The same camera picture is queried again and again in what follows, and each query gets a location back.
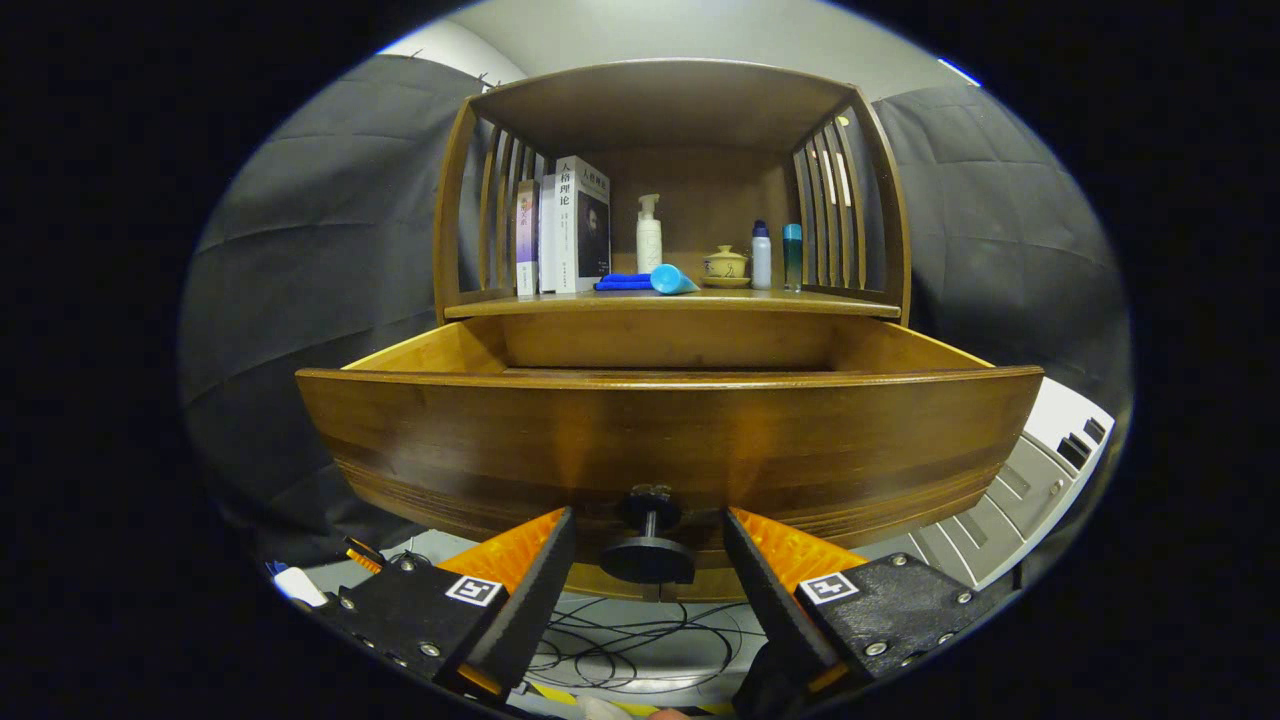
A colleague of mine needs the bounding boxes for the purple spine book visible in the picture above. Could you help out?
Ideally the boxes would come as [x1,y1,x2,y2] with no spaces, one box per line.
[515,180,541,297]

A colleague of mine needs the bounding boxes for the wooden cabinet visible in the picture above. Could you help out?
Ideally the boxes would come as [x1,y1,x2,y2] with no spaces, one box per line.
[432,58,913,326]

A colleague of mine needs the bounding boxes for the orange black hand tool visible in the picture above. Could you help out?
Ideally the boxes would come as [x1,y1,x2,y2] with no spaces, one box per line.
[343,535,396,576]

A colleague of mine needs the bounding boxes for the yellow lidded teacup with saucer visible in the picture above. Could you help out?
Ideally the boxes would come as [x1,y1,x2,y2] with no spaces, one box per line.
[701,245,751,289]

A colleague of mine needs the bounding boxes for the large white portrait book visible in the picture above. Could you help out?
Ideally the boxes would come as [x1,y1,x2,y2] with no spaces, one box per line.
[553,155,612,294]

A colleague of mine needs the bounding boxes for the white plastic object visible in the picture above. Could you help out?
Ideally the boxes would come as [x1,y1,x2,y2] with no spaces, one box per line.
[272,565,329,608]

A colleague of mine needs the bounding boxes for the wooden drawer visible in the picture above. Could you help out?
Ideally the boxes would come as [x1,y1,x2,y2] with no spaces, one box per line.
[295,318,1046,601]

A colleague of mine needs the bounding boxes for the white pump bottle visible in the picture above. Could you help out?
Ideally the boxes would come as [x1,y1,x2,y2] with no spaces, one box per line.
[636,193,664,275]

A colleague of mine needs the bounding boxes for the black drawer knob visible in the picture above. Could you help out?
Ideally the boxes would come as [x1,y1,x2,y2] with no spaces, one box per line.
[598,484,698,586]

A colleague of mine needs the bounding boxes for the black floor cables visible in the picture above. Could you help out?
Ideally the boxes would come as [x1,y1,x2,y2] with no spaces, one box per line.
[520,595,771,696]

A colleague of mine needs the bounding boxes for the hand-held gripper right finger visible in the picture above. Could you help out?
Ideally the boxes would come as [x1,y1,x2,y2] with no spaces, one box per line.
[722,505,1003,701]

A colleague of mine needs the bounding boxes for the wooden countertop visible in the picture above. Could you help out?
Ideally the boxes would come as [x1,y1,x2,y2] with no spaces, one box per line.
[443,288,904,321]

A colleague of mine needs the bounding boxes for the grey filing cabinet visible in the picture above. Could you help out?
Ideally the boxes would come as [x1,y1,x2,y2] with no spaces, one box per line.
[860,378,1116,591]

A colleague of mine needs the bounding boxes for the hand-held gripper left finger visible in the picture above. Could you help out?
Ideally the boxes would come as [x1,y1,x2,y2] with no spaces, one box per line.
[310,505,581,701]

